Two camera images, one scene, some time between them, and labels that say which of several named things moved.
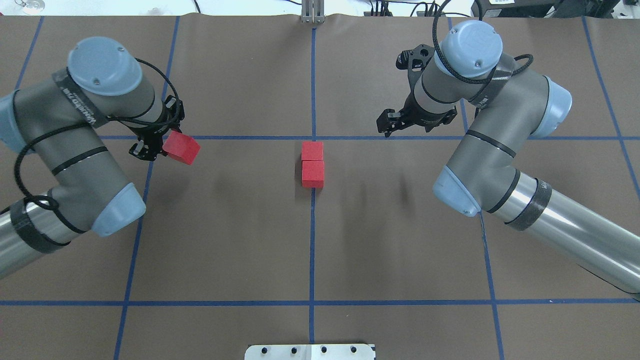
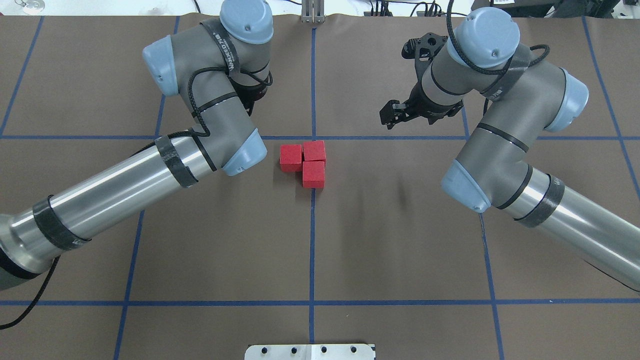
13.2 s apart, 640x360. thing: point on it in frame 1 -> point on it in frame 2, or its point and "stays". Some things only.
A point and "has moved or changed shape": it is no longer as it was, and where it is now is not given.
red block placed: x=181 y=147 has moved or changed shape
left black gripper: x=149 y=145 -> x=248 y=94
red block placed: x=312 y=151 stays
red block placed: x=313 y=174 stays
